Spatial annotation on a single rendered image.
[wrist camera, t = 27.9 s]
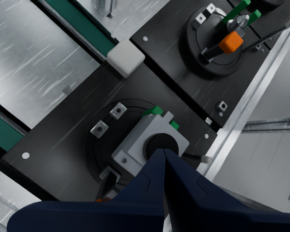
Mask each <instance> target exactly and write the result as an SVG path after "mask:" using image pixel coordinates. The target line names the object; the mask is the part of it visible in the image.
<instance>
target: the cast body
mask: <svg viewBox="0 0 290 232"><path fill-rule="evenodd" d="M173 117H174V115H173V114H172V113H171V112H169V111H166V112H164V113H162V114H161V115H159V114H155V115H153V114H152V113H150V114H148V115H145V116H143V117H142V118H141V119H140V121H139V122H138V123H137V124H136V126H135V127H134V128H133V129H132V131H131V132H130V133H129V134H128V135H127V137H126V138H125V139H124V140H123V141H122V142H121V144H120V145H119V146H118V147H117V148H116V150H115V151H114V152H113V153H112V155H111V156H112V158H113V159H114V161H116V162H117V163H118V164H119V165H121V166H122V167H123V168H124V169H126V170H127V171H128V172H129V173H130V174H131V175H133V176H134V177H135V176H136V175H137V174H138V173H139V171H140V170H141V169H142V168H143V166H144V165H145V164H146V162H147V161H148V160H149V158H150V157H151V156H152V154H153V153H154V152H155V150H156V149H157V148H159V149H170V150H172V151H173V152H174V153H175V154H177V155H178V156H179V157H181V156H182V154H183V153H184V151H185V150H186V148H187V147H188V145H189V141H188V140H187V139H185V138H184V137H183V136H182V135H181V134H180V133H179V132H178V131H177V130H176V129H175V128H173V127H172V126H171V125H170V124H169V122H170V121H171V120H172V118H173Z"/></svg>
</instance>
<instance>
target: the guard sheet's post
mask: <svg viewBox="0 0 290 232"><path fill-rule="evenodd" d="M91 5H92V6H93V7H94V8H95V9H98V8H99V12H100V13H101V14H102V15H103V16H104V17H106V16H107V15H108V14H109V13H110V10H111V11H113V10H114V9H116V5H117V0H91Z"/></svg>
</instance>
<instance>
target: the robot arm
mask: <svg viewBox="0 0 290 232"><path fill-rule="evenodd" d="M164 190H165V195H166V200H167V205H168V211H169V216H170V221H171V226H172V231H173V232H290V213H283V212H272V211H262V210H256V209H253V208H250V207H248V206H246V205H245V204H243V203H241V202H240V201H238V200H237V199H235V198H234V197H232V196H231V195H229V194H228V193H226V192H225V191H224V190H222V189H221V188H219V187H218V186H216V185H215V184H213V183H212V182H211V181H209V180H208V179H207V178H205V177H204V176H203V175H201V174H200V173H199V172H198V171H197V170H196V169H194V168H193V167H192V166H191V165H189V164H188V163H187V162H185V161H184V160H183V159H182V158H180V157H179V156H178V155H177V154H175V153H174V152H173V151H172V150H170V149H159V148H157V149H156V150H155V152H154V153H153V154H152V156H151V157H150V158H149V160H148V161H147V162H146V164H145V165H144V166H143V168H142V169H141V170H140V171H139V173H138V174H137V175H136V176H135V178H134V179H133V180H132V181H131V182H130V183H129V184H128V185H127V186H126V187H125V188H124V189H123V190H121V191H120V192H119V193H118V194H117V195H116V196H115V197H114V198H113V199H111V200H109V201H107V202H65V201H39V202H35V203H31V204H29V205H27V206H25V207H23V208H21V209H20V210H18V211H17V212H15V213H14V214H13V215H12V216H11V217H10V218H9V221H8V223H7V227H6V230H7V232H163V226H164V210H163V192H164Z"/></svg>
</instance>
